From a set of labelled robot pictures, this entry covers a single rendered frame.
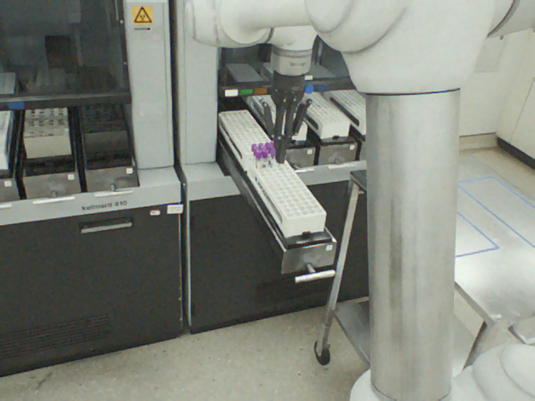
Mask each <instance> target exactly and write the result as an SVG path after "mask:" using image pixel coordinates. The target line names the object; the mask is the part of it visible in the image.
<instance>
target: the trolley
mask: <svg viewBox="0 0 535 401"><path fill-rule="evenodd" d="M349 178H350V181H349V188H348V194H347V198H346V202H345V207H344V215H343V220H342V224H341V229H340V233H339V241H338V245H337V251H336V255H335V259H334V268H333V270H334V271H335V276H333V277H331V282H330V287H329V294H328V295H327V299H326V303H325V309H324V316H323V321H322V326H321V330H320V334H319V339H318V340H317V341H315V343H314V346H313V348H314V354H315V357H316V359H317V361H318V363H319V364H320V365H322V366H324V365H328V364H329V363H330V359H331V357H330V351H329V349H330V345H331V342H330V341H329V334H330V330H331V326H332V321H333V317H334V316H335V318H336V320H337V321H338V323H339V325H340V327H341V328H342V329H343V330H344V333H345V334H346V336H347V337H348V339H349V340H350V342H351V343H352V345H353V347H354V350H355V352H356V353H357V354H358V355H359V358H360V359H361V361H362V362H363V364H364V366H365V367H366V368H367V370H370V341H369V300H368V301H364V302H358V303H354V304H350V305H347V306H342V307H335V306H336V302H337V297H338V293H339V286H340V282H341V277H342V273H343V269H344V260H345V257H346V252H347V248H348V244H349V236H350V232H351V228H352V224H353V219H354V212H355V207H356V203H357V200H358V195H359V189H361V190H362V191H363V192H364V193H365V194H366V195H367V170H358V171H351V172H350V174H349ZM455 290H456V291H457V292H458V293H459V294H460V295H461V297H462V298H463V299H464V300H465V301H466V302H467V303H468V304H469V305H470V306H471V307H472V308H473V309H474V311H475V312H476V313H477V314H478V315H479V316H480V317H481V318H482V319H483V321H482V324H481V326H480V328H479V331H478V333H477V335H476V338H475V337H474V336H473V335H472V333H471V332H470V330H469V329H468V328H467V327H466V326H465V325H464V324H463V322H462V321H461V320H460V319H459V318H458V317H457V316H456V314H455V313H454V325H453V354H452V377H453V378H454V377H455V376H456V375H457V374H458V373H460V372H461V371H462V370H464V369H465V368H466V367H468V366H471V365H472V364H473V363H474V362H475V360H476V358H477V357H478V356H479V355H481V354H482V353H485V352H487V351H489V350H491V347H492V344H493V343H494V341H495V339H496V337H497V334H498V332H499V329H500V327H501V326H504V325H507V324H510V323H513V324H512V325H510V326H509V327H508V331H509V332H510V333H511V334H512V335H513V336H514V337H515V338H516V339H517V340H518V341H519V342H520V343H521V344H523V345H529V346H532V345H534V344H535V337H532V338H526V337H525V335H524V334H523V333H522V332H521V331H520V330H519V329H518V328H517V326H516V325H515V324H514V322H519V321H522V320H525V319H529V318H531V317H535V198H533V197H532V196H530V195H529V194H528V193H527V192H525V191H524V190H522V189H521V188H519V187H518V186H516V185H514V184H513V183H512V182H511V181H510V180H508V179H507V178H505V177H504V176H502V175H499V174H498V173H497V172H496V171H495V170H493V169H491V168H490V167H489V165H487V164H485V163H484V162H482V161H481V160H479V159H478V158H477V157H476V156H474V155H471V156H464V157H458V185H457V213H456V269H455Z"/></svg>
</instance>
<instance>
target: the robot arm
mask: <svg viewBox="0 0 535 401"><path fill-rule="evenodd" d="M528 28H535V0H190V2H189V3H188V4H187V5H186V29H187V32H188V33H189V35H190V36H191V37H192V38H193V39H194V40H195V41H197V42H198V43H202V44H205V45H208V46H212V47H225V48H239V47H247V46H252V45H254V44H256V43H272V56H271V68H272V70H273V81H272V90H271V92H270V93H269V96H268V97H267V98H265V99H260V103H261V105H262V107H263V111H264V116H265V121H266V126H267V133H268V134H269V136H270V137H271V138H274V142H273V148H274V149H275V150H276V154H275V160H276V161H277V162H278V163H279V164H284V163H285V155H286V150H288V149H289V144H290V140H291V139H292V136H297V135H298V132H299V131H300V128H301V125H302V122H303V119H304V116H305V114H306V112H307V109H308V107H309V106H310V104H311V103H312V100H311V99H310V98H309V97H308V96H305V95H304V91H303V87H304V80H305V74H306V73H307V72H308V71H309V65H310V58H311V53H312V46H313V41H314V38H315V36H316V34H317V35H318V36H319V37H321V39H322V40H323V41H324V42H325V43H326V44H328V45H329V46H330V47H332V48H334V49H337V50H339V51H341V53H342V55H343V57H344V60H345V62H346V64H347V66H348V70H349V75H350V78H351V80H352V81H353V83H354V86H355V87H356V89H357V90H358V91H359V92H365V122H366V166H367V211H368V254H369V341H370V370H368V371H367V372H366V373H364V374H363V375H362V376H361V377H360V378H359V379H358V381H357V382H356V383H355V384H354V386H353V388H352V391H351V396H350V400H349V401H535V347H533V346H529V345H523V344H520V343H519V344H518V343H510V344H506V345H502V346H500V347H497V348H493V349H491V350H489V351H487V352H485V353H482V354H481V355H479V356H478V357H477V358H476V360H475V362H474V363H473V364H472V365H471V366H468V367H466V368H465V369H464V370H462V371H461V372H460V373H458V374H457V375H456V376H455V377H454V378H453V377H452V354H453V325H454V297H455V269H456V213H457V185H458V156H459V128H460V100H461V87H463V86H465V85H466V83H467V81H468V80H469V78H470V77H471V74H472V73H473V71H474V68H475V66H476V60H477V57H478V55H479V53H480V51H481V49H482V45H483V43H484V41H485V39H487V38H495V37H498V36H502V35H506V34H510V33H516V32H520V31H523V30H526V29H528ZM272 101H273V102H274V104H275V106H276V117H275V125H274V127H273V117H272V111H271V109H270V107H271V105H272V104H271V102H272ZM299 102H300V104H299V106H298V110H297V113H296V115H295V118H294V120H293V116H294V114H295V109H296V106H297V105H298V103H299ZM285 110H286V114H285ZM284 115H285V122H284V131H283V118H284ZM282 132H283V134H284V135H283V134H282Z"/></svg>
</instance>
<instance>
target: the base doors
mask: <svg viewBox="0 0 535 401"><path fill-rule="evenodd" d="M495 135H497V136H498V137H500V138H502V139H504V140H505V141H507V142H508V143H510V144H512V145H514V146H516V147H517V148H518V149H520V150H522V151H523V152H525V153H526V154H528V155H530V156H532V157H533V158H534V159H535V32H531V34H530V37H529V39H528V42H527V46H526V48H525V51H524V54H523V56H522V60H521V63H520V65H519V68H518V70H517V74H516V77H515V79H514V83H513V85H512V89H511V92H510V94H509V96H508V99H507V103H506V106H505V109H504V110H503V113H502V117H501V120H499V122H498V125H497V129H496V132H495Z"/></svg>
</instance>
